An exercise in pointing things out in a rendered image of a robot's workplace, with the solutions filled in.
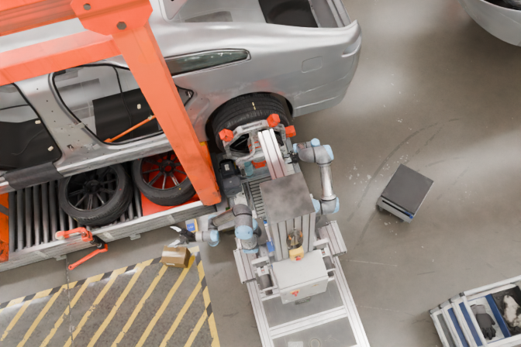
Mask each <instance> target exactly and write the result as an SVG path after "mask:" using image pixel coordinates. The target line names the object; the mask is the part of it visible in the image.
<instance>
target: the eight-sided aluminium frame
mask: <svg viewBox="0 0 521 347"><path fill-rule="evenodd" d="M253 126H255V127H253ZM250 127H253V128H250ZM261 129H273V131H277V132H280V136H281V137H282V140H283V143H284V144H285V143H286V135H285V133H286V131H285V127H284V125H283V124H280V123H278V124H277V126H276V127H269V125H268V123H267V120H260V121H259V122H254V123H250V124H247V125H241V126H239V127H237V128H236V129H235V130H234V131H233V137H234V138H233V139H232V140H231V141H230V142H227V141H223V145H224V149H225V151H226V155H227V158H228V159H233V160H236V158H240V157H245V156H249V155H250V153H239V152H234V151H230V148H229V146H230V145H231V144H232V143H234V142H235V141H236V140H237V139H238V138H239V137H240V136H242V135H243V134H246V133H249V132H254V131H257V130H261Z"/></svg>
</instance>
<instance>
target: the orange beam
mask: <svg viewBox="0 0 521 347"><path fill-rule="evenodd" d="M118 55H121V52H120V50H119V48H118V47H117V45H116V42H115V41H114V39H113V38H112V35H108V36H104V35H102V34H100V33H96V32H93V31H91V30H87V31H84V32H80V33H75V34H71V35H68V36H62V37H60V38H56V39H53V40H47V41H44V42H41V43H35V44H32V45H28V46H24V47H20V48H17V49H14V50H8V51H5V52H1V53H0V86H2V85H5V84H10V83H13V82H17V81H22V80H25V79H29V78H32V77H37V76H40V75H44V74H49V73H53V72H55V71H59V70H64V69H68V68H71V67H76V66H79V65H82V64H88V63H91V62H95V61H98V60H103V59H106V58H110V57H115V56H118Z"/></svg>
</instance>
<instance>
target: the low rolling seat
mask: <svg viewBox="0 0 521 347"><path fill-rule="evenodd" d="M433 183H434V181H433V180H431V179H429V178H428V177H426V176H424V175H422V174H420V173H418V172H416V171H415V170H413V169H411V168H409V167H407V166H406V165H404V164H402V163H400V164H399V166H398V168H397V169H396V171H395V172H394V174H393V175H392V178H391V179H390V181H389V182H388V184H387V185H386V187H385V189H384V190H383V191H382V193H381V195H380V197H379V199H378V202H377V204H378V205H379V210H380V211H382V210H383V209H385V210H387V211H389V212H391V213H392V214H394V215H396V216H398V217H399V218H401V219H400V222H408V223H410V222H411V221H412V219H413V217H414V216H415V214H416V212H417V211H418V209H419V207H420V205H421V204H422V203H423V200H424V199H425V197H426V196H427V194H428V192H429V190H430V188H431V187H432V185H433Z"/></svg>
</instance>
